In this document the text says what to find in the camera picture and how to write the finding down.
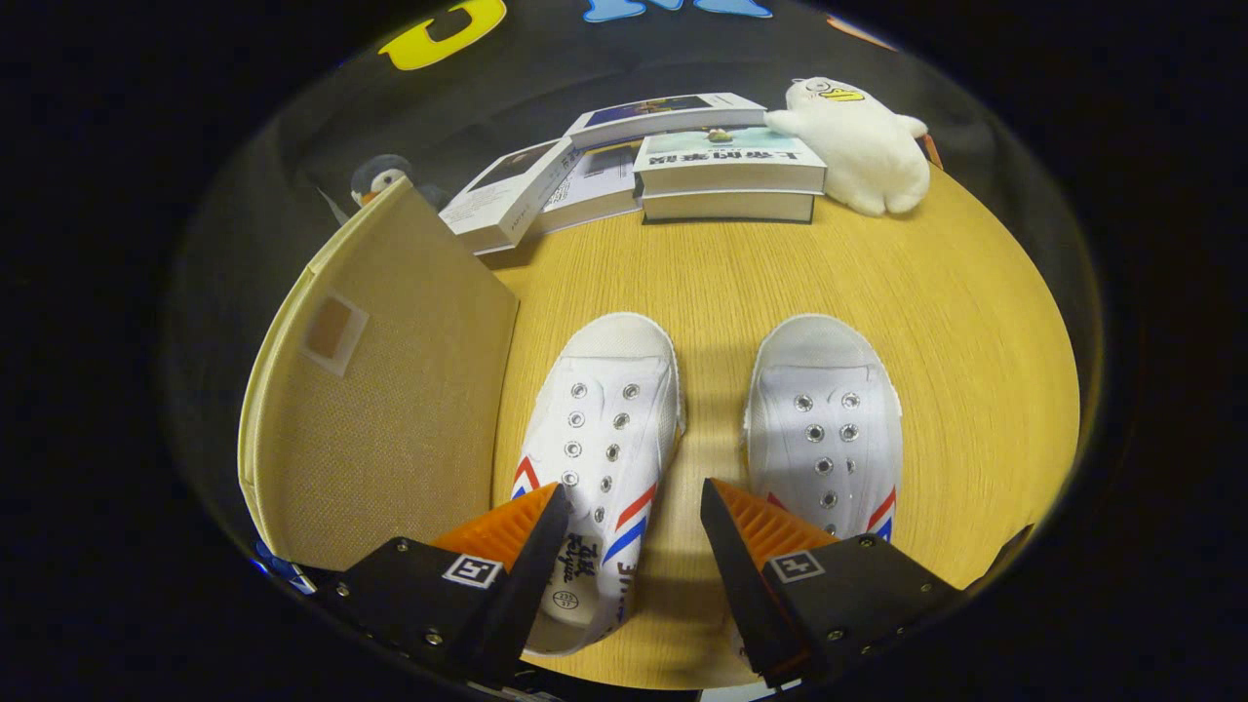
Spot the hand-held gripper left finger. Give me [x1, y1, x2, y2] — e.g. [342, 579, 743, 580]
[317, 482, 571, 688]

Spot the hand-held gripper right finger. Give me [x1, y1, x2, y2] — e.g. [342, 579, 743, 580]
[699, 478, 961, 688]

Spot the white canvas shoe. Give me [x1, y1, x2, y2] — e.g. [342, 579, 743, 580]
[511, 312, 685, 657]
[743, 314, 904, 543]

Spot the beige fabric storage box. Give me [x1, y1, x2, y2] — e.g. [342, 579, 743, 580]
[237, 175, 521, 573]

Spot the thick plain white book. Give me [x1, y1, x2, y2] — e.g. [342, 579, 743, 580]
[642, 188, 818, 224]

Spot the book with portrait cover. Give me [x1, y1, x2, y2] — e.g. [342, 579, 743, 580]
[439, 136, 583, 256]

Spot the book with teal cover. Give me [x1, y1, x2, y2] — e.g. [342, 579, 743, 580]
[633, 127, 828, 196]

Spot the white book with text cover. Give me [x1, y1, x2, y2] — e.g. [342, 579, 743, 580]
[531, 141, 644, 235]

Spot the grey penguin plush toy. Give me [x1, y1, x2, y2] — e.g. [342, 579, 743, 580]
[349, 154, 451, 211]

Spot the white duck plush toy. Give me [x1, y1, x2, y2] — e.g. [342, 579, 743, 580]
[763, 76, 932, 217]

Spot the book with blue picture cover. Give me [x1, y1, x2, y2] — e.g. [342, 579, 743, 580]
[564, 93, 771, 150]

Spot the black backdrop cloth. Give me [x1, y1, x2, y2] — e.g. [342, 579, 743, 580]
[161, 0, 1108, 586]

